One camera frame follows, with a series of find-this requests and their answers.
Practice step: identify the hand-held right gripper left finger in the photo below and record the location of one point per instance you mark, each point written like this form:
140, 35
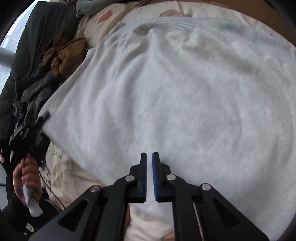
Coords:
145, 178

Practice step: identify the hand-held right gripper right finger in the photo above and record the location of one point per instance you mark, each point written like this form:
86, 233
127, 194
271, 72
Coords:
155, 178

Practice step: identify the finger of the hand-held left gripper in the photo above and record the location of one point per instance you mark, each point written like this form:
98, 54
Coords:
42, 138
42, 118

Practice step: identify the white sweatshirt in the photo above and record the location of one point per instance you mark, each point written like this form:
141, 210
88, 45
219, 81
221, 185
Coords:
173, 92

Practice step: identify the person's left hand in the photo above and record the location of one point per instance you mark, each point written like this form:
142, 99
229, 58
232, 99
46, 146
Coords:
29, 173

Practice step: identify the grey camouflage garment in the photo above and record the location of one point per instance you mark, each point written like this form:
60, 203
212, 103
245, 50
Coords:
37, 95

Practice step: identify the black paw print cushion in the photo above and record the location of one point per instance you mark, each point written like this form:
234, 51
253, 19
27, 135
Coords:
2, 157

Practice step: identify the bear print bed sheet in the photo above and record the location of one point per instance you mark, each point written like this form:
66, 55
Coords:
64, 176

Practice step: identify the person's bare foot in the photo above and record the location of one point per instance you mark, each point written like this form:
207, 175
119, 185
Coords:
168, 236

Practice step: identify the brown garment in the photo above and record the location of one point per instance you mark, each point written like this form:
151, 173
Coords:
64, 55

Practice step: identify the window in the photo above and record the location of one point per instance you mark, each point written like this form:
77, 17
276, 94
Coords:
9, 53

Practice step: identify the dark grey pillow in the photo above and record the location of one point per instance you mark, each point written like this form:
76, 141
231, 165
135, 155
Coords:
34, 34

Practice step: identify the person's legs in black trousers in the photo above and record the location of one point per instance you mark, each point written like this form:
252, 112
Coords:
13, 235

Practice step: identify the grey neck pillow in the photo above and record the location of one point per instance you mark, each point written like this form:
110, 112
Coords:
92, 7

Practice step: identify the brown cardboard sheet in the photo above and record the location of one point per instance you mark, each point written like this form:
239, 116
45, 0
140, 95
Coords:
266, 14

